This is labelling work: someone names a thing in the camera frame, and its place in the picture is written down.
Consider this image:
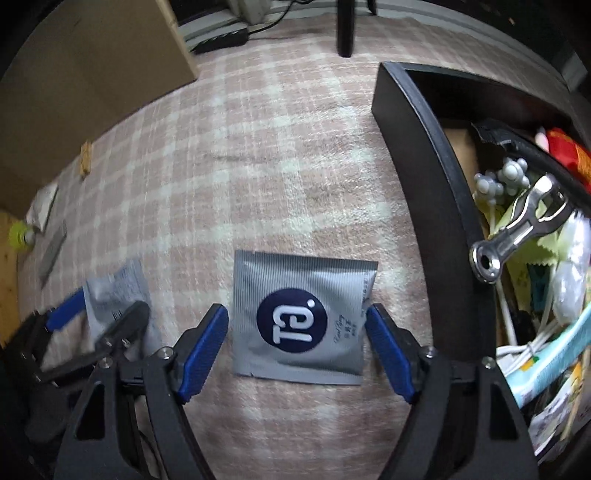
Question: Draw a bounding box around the black cable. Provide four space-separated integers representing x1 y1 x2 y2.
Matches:
245 0 296 35

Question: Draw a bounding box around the silver metal wrench tool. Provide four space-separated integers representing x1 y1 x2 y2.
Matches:
470 174 571 283

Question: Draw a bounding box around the black power strip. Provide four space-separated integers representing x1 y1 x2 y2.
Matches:
191 27 250 55

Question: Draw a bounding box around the grey printed sachet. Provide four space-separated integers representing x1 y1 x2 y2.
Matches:
83 258 160 356

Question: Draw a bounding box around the white appliance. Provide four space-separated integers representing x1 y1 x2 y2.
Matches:
226 0 273 24

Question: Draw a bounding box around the grey metal strip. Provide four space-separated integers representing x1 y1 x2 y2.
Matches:
38 220 68 283

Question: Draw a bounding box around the grey ball head massager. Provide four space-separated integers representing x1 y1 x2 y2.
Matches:
475 157 530 206

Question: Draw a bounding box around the white charger cable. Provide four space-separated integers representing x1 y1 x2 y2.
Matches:
489 277 561 370

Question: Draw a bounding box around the grey sachet with round logo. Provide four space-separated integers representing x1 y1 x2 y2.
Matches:
232 250 379 385

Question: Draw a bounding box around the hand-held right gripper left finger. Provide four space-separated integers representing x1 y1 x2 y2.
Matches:
53 302 230 480

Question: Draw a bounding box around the clear plastic bag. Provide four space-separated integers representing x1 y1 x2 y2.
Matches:
551 217 591 324

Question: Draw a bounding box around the cardboard box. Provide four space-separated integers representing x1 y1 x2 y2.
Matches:
0 0 199 217

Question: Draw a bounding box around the black container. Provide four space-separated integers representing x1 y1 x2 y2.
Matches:
372 61 591 480

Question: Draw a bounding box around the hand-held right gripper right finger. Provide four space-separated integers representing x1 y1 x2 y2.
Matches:
365 303 541 480

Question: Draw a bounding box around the pink plaid blanket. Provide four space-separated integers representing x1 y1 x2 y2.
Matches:
18 9 568 480

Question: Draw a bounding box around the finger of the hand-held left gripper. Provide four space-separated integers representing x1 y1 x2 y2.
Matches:
7 287 88 370
28 300 152 384

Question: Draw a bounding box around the yellow shuttlecock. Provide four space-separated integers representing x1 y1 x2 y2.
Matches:
8 220 35 252

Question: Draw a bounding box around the red packet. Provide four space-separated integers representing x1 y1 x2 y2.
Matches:
536 127 591 185

